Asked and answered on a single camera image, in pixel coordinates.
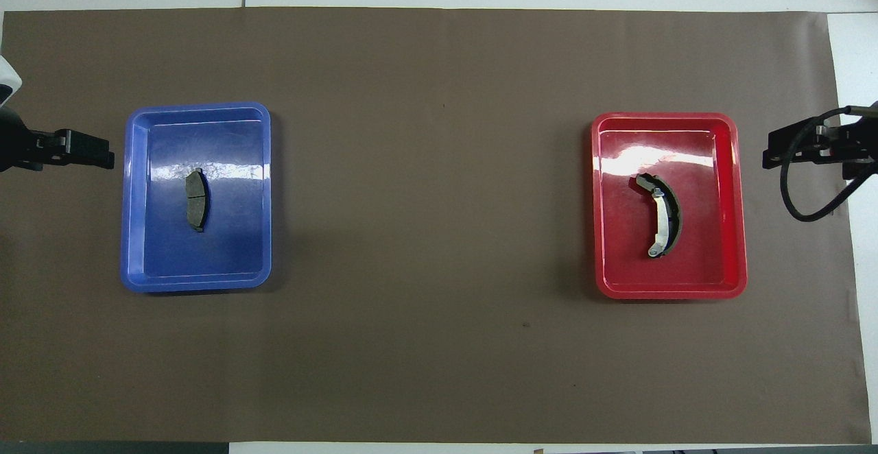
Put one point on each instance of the dark brake pad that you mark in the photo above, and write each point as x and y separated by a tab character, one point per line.
197	200

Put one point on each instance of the curved brake shoe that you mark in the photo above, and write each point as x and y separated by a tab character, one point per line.
675	214

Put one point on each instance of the blue plastic tray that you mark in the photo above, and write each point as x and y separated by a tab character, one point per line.
233	248

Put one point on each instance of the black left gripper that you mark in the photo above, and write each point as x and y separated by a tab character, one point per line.
17	145

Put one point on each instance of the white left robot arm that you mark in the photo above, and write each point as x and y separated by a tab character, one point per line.
7	80

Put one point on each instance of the red plastic tray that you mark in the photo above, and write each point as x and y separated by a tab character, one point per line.
631	269

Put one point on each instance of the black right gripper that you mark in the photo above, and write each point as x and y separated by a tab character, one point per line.
857	142

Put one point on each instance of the brown paper mat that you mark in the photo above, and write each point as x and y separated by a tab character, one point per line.
432	234

